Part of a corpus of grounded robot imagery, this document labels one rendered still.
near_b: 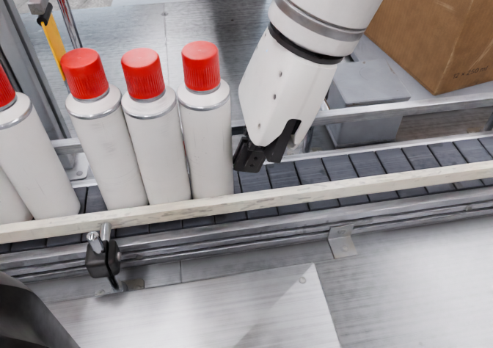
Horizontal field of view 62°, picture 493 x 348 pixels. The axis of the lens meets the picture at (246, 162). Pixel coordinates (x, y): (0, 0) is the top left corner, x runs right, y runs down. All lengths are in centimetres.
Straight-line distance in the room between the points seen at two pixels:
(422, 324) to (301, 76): 31
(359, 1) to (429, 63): 44
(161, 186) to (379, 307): 28
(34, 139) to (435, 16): 60
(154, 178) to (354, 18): 25
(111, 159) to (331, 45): 24
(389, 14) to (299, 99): 49
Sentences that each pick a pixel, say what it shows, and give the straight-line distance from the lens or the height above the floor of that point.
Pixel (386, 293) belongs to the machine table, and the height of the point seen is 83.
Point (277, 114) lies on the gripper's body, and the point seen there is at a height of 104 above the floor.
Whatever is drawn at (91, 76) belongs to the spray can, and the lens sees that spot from 38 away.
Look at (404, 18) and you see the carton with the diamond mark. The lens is 80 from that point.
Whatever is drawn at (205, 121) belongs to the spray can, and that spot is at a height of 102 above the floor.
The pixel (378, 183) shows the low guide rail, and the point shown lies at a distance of 50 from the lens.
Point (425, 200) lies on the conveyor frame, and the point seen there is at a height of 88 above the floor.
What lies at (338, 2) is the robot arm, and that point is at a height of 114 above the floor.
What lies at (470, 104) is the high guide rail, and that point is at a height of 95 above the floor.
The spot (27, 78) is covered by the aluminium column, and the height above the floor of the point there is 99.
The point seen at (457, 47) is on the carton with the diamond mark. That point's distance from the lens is 73.
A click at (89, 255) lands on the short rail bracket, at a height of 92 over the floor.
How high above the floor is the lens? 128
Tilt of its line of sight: 47 degrees down
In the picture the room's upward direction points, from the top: straight up
